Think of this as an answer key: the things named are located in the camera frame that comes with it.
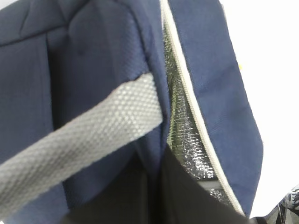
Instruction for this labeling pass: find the navy and white lunch bag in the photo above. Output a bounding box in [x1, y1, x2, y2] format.
[0, 0, 263, 224]

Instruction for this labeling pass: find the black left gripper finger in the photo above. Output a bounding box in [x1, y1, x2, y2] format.
[130, 143, 249, 224]

